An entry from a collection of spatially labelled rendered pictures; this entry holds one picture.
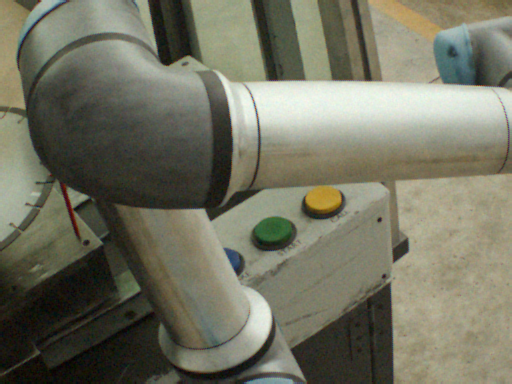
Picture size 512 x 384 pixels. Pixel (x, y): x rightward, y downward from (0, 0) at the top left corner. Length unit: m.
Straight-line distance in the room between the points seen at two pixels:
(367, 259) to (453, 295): 1.07
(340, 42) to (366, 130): 0.49
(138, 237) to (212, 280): 0.09
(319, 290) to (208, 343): 0.32
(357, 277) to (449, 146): 0.58
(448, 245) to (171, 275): 1.61
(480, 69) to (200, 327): 0.36
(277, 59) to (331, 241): 0.22
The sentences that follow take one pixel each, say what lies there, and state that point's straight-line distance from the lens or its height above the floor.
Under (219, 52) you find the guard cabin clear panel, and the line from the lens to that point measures 1.67.
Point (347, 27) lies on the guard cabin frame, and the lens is 1.31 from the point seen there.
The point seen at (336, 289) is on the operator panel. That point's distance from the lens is 1.43.
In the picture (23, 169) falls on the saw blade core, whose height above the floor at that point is 0.95.
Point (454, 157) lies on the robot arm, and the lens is 0.89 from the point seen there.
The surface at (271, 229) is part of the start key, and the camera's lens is 1.36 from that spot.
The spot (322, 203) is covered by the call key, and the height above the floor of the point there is 0.91.
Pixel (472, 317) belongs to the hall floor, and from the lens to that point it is 2.44.
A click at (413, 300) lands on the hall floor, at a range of 2.50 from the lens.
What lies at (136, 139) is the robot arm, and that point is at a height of 1.35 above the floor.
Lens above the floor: 1.83
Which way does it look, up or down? 41 degrees down
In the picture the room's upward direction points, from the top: 11 degrees counter-clockwise
